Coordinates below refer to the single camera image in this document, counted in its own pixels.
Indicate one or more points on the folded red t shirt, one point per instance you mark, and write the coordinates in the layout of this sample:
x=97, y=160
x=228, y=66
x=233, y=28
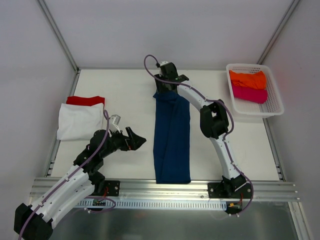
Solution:
x=85, y=101

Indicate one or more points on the folded white t shirt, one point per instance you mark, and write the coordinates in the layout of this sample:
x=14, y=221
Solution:
x=77, y=122

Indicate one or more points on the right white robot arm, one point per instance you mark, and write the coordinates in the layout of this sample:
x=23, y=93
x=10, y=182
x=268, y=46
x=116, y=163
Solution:
x=214, y=119

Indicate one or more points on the orange t shirt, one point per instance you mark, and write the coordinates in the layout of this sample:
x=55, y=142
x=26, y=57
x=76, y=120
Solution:
x=257, y=81

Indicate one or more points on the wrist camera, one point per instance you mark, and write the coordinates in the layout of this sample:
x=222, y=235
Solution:
x=164, y=67
x=114, y=123

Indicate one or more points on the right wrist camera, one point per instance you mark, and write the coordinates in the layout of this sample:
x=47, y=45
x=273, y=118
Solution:
x=164, y=67

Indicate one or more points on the white plastic basket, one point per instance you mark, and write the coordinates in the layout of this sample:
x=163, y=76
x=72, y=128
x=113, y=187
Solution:
x=247, y=109

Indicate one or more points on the white slotted cable duct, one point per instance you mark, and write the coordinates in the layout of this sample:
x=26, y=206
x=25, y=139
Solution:
x=153, y=204

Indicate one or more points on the navy blue t shirt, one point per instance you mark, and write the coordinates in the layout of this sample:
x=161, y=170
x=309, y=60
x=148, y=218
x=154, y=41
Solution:
x=171, y=147

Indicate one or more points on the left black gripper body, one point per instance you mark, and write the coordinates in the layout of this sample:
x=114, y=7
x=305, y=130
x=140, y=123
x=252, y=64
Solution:
x=128, y=139

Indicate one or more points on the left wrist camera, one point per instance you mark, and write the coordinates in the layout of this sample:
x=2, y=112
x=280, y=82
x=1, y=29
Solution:
x=114, y=123

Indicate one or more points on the aluminium mounting rail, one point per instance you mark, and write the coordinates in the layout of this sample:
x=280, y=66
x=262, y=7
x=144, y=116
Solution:
x=263, y=191

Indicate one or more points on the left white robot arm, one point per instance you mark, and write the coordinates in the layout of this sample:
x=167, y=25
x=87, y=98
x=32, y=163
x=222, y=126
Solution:
x=38, y=220

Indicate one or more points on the pink t shirt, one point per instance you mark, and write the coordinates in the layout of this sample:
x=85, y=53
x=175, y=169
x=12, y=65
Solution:
x=258, y=96

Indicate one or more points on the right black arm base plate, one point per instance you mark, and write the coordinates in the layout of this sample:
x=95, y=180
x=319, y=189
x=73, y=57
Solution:
x=222, y=191

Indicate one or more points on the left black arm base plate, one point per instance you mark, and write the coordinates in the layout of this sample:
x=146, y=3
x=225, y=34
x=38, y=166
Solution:
x=107, y=188

